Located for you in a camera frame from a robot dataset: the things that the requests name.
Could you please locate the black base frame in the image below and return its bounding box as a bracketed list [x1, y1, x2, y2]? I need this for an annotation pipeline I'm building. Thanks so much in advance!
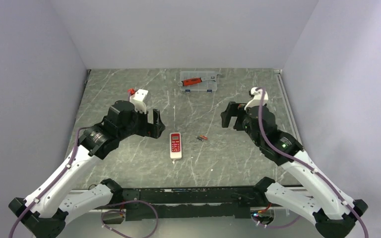
[90, 185, 306, 221]

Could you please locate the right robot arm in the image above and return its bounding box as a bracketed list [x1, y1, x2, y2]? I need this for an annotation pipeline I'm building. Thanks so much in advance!
[220, 102, 368, 238]

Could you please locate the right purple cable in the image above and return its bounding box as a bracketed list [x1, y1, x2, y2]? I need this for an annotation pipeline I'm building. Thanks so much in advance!
[251, 87, 371, 238]

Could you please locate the purple cable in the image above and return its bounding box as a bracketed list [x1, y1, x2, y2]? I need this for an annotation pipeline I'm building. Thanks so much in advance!
[7, 126, 159, 238]
[251, 87, 371, 238]

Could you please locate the clear plastic organizer box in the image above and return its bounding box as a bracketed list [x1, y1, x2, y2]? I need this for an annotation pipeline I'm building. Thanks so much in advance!
[178, 71, 221, 93]

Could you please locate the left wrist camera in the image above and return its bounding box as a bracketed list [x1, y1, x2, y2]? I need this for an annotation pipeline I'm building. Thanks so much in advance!
[127, 88, 151, 114]

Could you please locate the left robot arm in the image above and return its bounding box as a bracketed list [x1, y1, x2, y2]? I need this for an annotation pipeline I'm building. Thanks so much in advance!
[9, 100, 165, 238]

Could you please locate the aluminium rail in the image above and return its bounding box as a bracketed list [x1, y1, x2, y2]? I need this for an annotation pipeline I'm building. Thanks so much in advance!
[273, 69, 303, 142]

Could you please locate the white remote control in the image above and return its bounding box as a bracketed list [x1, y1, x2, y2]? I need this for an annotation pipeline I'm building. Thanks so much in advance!
[169, 132, 183, 160]

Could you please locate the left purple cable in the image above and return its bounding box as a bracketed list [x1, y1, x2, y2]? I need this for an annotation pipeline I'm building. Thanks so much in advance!
[7, 126, 159, 238]

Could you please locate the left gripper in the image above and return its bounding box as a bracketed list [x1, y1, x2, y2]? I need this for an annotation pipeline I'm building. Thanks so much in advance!
[118, 105, 165, 140]

